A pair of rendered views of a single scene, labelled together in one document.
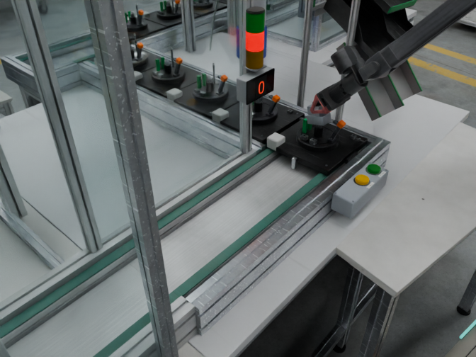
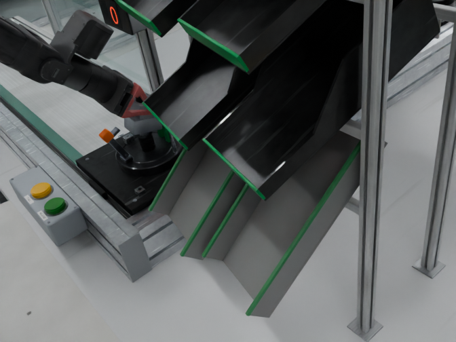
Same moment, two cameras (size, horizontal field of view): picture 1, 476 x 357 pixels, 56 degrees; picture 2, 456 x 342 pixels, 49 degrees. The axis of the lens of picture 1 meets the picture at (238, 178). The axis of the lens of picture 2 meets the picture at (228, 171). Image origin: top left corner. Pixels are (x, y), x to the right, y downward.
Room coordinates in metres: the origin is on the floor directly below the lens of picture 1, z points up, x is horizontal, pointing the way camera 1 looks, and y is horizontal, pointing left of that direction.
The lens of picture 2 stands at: (1.62, -1.07, 1.57)
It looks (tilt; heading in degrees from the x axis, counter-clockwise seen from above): 38 degrees down; 104
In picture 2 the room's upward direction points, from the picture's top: 10 degrees counter-clockwise
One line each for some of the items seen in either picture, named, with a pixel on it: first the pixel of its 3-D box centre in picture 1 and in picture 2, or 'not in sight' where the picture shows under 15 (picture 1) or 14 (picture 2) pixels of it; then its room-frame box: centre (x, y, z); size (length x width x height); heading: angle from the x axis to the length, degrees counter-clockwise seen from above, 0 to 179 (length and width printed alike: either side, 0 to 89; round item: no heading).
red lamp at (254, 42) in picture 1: (254, 40); not in sight; (1.19, -0.05, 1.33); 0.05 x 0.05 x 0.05
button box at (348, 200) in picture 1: (360, 188); (47, 203); (1.05, -0.37, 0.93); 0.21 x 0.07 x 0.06; 138
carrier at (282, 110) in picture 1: (258, 104); not in sight; (1.43, -0.07, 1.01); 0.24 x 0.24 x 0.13; 48
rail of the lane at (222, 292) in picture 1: (305, 215); (42, 159); (0.95, -0.19, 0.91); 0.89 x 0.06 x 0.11; 138
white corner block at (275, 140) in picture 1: (275, 142); not in sight; (1.25, -0.13, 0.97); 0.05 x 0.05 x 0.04; 48
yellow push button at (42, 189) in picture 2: (362, 180); (41, 191); (1.05, -0.37, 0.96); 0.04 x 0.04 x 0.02
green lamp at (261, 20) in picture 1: (255, 20); not in sight; (1.19, -0.05, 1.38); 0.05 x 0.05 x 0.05
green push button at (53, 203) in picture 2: (373, 170); (55, 207); (1.10, -0.41, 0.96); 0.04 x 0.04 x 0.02
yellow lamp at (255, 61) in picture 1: (254, 57); not in sight; (1.19, -0.05, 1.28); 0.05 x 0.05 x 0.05
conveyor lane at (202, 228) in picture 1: (253, 195); (102, 125); (1.05, -0.04, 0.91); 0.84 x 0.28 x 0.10; 138
